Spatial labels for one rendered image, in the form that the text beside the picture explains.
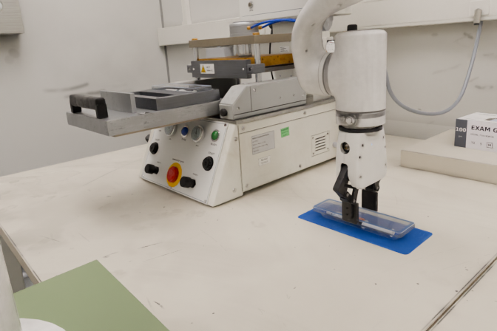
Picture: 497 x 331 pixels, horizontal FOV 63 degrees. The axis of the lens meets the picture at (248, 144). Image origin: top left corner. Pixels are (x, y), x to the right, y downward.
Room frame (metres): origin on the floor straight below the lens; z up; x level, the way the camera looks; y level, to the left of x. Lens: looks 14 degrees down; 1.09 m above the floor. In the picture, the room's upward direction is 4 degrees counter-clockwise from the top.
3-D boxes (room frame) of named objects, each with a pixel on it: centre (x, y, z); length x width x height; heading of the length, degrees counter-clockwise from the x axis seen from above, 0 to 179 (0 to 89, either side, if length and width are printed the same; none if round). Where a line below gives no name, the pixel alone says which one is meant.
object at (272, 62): (1.12, -0.01, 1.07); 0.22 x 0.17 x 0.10; 41
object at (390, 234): (0.70, -0.20, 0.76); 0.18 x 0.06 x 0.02; 42
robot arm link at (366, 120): (0.69, -0.20, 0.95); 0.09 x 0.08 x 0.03; 132
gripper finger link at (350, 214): (0.67, -0.17, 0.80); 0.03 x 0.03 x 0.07; 42
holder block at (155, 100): (0.96, 0.19, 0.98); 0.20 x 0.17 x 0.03; 41
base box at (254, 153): (1.11, -0.01, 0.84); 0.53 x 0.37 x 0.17; 131
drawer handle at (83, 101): (0.83, 0.32, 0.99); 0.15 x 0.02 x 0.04; 41
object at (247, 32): (1.13, -0.05, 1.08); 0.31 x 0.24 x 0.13; 41
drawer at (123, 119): (0.92, 0.22, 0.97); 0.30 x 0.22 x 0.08; 131
